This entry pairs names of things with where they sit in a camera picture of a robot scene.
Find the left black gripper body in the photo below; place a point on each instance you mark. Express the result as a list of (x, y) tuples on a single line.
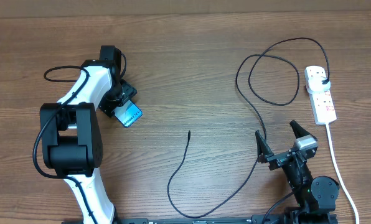
[(116, 96)]

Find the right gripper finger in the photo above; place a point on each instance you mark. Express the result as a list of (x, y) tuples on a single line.
[(263, 149), (298, 130)]

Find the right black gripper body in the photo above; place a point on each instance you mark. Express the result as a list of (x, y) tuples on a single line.
[(277, 160)]

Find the blue Samsung Galaxy smartphone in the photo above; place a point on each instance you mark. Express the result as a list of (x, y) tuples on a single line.
[(127, 114)]

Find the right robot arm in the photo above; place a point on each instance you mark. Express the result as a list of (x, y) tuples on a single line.
[(312, 199)]

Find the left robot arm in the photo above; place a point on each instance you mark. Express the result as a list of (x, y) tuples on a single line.
[(69, 145)]

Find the white charger plug adapter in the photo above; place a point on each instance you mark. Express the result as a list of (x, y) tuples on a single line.
[(317, 84)]

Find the white power strip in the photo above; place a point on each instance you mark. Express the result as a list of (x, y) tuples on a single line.
[(322, 104)]

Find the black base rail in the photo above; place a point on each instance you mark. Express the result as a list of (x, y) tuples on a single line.
[(198, 221)]

